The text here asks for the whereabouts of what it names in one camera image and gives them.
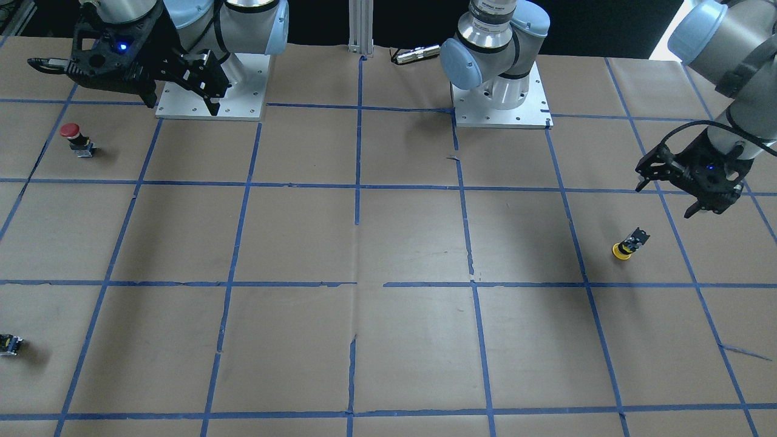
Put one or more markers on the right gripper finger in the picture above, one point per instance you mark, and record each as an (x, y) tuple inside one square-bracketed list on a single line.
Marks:
[(146, 89), (210, 83)]

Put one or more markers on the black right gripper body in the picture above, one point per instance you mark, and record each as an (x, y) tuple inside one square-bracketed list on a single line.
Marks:
[(159, 56)]

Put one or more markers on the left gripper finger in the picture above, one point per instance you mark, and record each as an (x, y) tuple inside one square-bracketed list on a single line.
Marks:
[(657, 164), (700, 205)]

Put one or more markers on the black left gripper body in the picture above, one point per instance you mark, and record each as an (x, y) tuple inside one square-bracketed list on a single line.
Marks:
[(686, 159)]

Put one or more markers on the yellow push button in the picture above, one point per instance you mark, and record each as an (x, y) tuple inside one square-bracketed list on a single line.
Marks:
[(626, 248)]

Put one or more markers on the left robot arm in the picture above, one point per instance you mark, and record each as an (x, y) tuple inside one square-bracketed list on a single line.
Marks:
[(731, 44)]

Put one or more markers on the red push button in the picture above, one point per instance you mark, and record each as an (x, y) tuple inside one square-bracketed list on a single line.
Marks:
[(80, 144)]

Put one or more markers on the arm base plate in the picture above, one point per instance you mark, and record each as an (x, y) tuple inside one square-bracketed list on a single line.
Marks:
[(248, 74), (528, 109)]

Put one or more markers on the aluminium frame post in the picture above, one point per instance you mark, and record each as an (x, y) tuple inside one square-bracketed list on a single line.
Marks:
[(360, 39)]

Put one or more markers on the silver cable connector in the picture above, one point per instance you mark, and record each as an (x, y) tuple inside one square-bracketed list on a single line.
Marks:
[(416, 54)]

